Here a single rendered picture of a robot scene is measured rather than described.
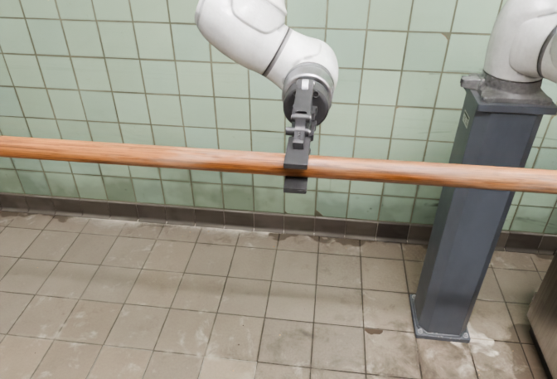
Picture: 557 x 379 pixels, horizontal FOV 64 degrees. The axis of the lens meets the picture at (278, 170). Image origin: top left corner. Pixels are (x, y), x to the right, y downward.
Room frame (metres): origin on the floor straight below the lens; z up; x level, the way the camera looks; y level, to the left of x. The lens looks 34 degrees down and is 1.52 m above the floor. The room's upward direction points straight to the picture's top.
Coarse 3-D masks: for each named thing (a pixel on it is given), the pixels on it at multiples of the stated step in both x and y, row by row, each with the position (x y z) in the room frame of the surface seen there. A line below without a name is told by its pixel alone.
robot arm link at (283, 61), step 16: (288, 32) 0.81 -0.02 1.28; (288, 48) 0.78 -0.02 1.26; (304, 48) 0.79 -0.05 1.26; (320, 48) 0.81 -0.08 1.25; (272, 64) 0.78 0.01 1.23; (288, 64) 0.77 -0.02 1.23; (320, 64) 0.76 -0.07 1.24; (336, 64) 0.81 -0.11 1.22; (272, 80) 0.79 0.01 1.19; (336, 80) 0.78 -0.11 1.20
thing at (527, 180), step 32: (64, 160) 0.52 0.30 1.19; (96, 160) 0.52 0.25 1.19; (128, 160) 0.51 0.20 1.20; (160, 160) 0.50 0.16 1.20; (192, 160) 0.50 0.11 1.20; (224, 160) 0.50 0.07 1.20; (256, 160) 0.49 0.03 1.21; (320, 160) 0.49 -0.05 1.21; (352, 160) 0.49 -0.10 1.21; (384, 160) 0.49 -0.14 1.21; (544, 192) 0.45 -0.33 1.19
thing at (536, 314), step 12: (552, 264) 1.11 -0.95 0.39; (552, 276) 1.08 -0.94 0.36; (540, 288) 1.11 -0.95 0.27; (552, 288) 1.06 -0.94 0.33; (540, 300) 1.08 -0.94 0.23; (552, 300) 1.03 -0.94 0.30; (528, 312) 1.12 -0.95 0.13; (540, 312) 1.06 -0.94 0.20; (552, 312) 1.01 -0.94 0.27; (540, 324) 1.03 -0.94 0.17; (552, 324) 0.98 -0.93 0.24; (540, 336) 1.00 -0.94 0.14; (552, 336) 0.96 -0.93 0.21; (540, 348) 0.97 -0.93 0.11; (552, 348) 0.93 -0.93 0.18; (540, 360) 1.00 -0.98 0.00; (552, 360) 0.90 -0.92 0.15; (552, 372) 0.88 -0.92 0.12
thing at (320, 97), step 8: (288, 88) 0.70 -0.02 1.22; (296, 88) 0.67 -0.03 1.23; (320, 88) 0.68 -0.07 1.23; (288, 96) 0.67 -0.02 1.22; (312, 96) 0.66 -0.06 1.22; (320, 96) 0.66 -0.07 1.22; (328, 96) 0.69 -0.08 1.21; (288, 104) 0.67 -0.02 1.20; (312, 104) 0.66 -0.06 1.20; (320, 104) 0.66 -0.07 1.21; (328, 104) 0.67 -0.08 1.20; (288, 112) 0.67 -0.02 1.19; (320, 112) 0.66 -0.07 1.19; (288, 120) 0.67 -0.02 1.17; (320, 120) 0.66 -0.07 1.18
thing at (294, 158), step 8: (288, 144) 0.51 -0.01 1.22; (304, 144) 0.51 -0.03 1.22; (288, 152) 0.50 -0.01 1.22; (296, 152) 0.50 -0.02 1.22; (304, 152) 0.50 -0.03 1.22; (288, 160) 0.48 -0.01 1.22; (296, 160) 0.48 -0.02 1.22; (304, 160) 0.48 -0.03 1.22; (296, 168) 0.47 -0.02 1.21; (304, 168) 0.47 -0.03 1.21
